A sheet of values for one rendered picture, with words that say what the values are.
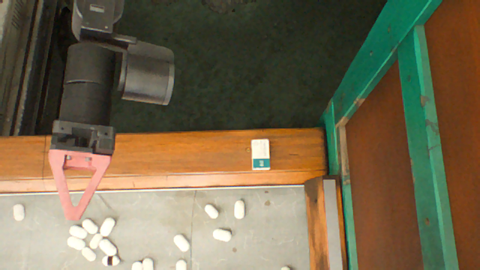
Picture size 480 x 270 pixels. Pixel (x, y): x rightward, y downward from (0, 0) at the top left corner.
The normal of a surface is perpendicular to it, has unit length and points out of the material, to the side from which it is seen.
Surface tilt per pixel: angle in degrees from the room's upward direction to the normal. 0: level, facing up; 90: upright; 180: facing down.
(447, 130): 90
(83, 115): 12
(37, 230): 0
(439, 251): 90
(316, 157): 0
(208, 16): 0
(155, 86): 42
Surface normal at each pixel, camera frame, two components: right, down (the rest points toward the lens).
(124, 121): 0.00, -0.25
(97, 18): 0.35, -0.23
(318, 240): -0.92, -0.07
